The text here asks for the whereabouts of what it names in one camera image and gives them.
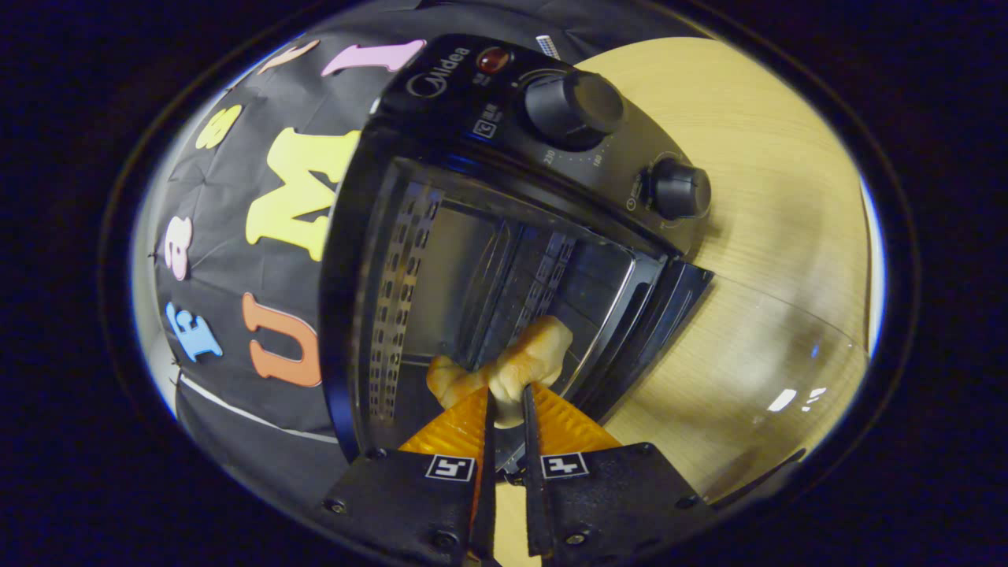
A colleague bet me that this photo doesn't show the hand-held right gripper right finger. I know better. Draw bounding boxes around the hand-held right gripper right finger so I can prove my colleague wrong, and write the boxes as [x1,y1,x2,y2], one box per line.
[520,383,717,565]

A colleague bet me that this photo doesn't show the golden bread roll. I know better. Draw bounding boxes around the golden bread roll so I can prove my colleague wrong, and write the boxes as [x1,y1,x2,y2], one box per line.
[425,315,574,430]

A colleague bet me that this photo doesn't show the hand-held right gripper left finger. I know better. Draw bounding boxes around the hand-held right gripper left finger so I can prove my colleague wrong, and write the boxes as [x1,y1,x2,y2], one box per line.
[321,384,499,567]

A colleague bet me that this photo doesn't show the black electric oven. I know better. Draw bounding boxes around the black electric oven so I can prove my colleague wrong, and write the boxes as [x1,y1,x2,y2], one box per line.
[317,33,871,509]

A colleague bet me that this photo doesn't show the black oven knob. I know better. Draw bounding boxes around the black oven knob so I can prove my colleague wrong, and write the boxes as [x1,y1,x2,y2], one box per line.
[522,69,625,152]
[647,157,713,221]

